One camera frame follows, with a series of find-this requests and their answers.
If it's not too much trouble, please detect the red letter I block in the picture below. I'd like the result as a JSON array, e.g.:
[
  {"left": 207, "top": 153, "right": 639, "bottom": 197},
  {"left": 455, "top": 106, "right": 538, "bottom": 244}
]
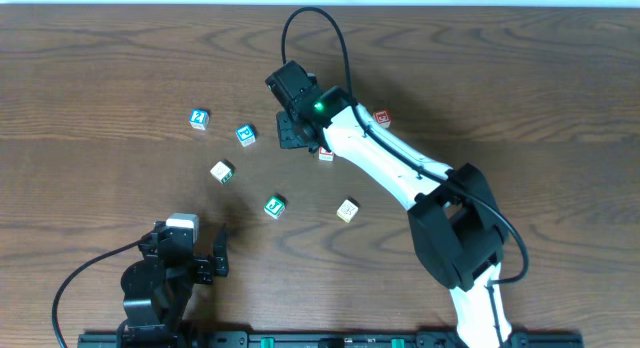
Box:
[{"left": 318, "top": 148, "right": 334, "bottom": 161}]

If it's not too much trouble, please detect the blue letter P block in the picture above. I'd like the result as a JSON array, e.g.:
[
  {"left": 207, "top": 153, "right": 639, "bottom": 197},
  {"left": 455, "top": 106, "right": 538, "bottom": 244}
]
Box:
[{"left": 235, "top": 124, "right": 256, "bottom": 147}]

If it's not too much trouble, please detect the blue number 2 block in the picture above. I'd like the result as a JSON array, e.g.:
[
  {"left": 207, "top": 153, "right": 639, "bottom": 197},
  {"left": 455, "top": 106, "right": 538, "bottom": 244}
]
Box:
[{"left": 189, "top": 109, "right": 210, "bottom": 131}]

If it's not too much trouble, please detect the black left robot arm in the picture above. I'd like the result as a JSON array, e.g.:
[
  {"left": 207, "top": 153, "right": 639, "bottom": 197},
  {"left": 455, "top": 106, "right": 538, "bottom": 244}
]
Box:
[{"left": 116, "top": 221, "right": 229, "bottom": 348}]

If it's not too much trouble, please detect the green letter J block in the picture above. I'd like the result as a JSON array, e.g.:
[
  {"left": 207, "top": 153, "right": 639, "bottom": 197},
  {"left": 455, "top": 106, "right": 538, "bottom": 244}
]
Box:
[{"left": 264, "top": 196, "right": 286, "bottom": 219}]

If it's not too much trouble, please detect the red letter E block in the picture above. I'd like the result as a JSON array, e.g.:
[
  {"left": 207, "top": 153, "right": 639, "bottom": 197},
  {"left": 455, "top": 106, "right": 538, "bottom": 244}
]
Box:
[{"left": 373, "top": 110, "right": 391, "bottom": 129}]

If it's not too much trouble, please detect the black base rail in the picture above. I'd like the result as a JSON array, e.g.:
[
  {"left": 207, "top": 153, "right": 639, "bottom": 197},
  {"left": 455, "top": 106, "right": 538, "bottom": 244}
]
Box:
[{"left": 77, "top": 329, "right": 585, "bottom": 348}]

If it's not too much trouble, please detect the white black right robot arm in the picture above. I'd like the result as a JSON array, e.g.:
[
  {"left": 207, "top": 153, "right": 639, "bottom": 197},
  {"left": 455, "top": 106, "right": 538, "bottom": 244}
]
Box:
[{"left": 265, "top": 61, "right": 512, "bottom": 347}]

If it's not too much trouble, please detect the green letter R block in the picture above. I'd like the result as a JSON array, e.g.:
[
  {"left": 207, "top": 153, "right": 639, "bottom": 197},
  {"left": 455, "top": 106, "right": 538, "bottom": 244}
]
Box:
[{"left": 209, "top": 160, "right": 235, "bottom": 185}]

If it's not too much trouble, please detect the plain yellow wooden block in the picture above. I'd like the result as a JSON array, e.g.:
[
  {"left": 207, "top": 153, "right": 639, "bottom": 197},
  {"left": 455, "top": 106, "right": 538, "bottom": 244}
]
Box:
[{"left": 336, "top": 199, "right": 359, "bottom": 223}]

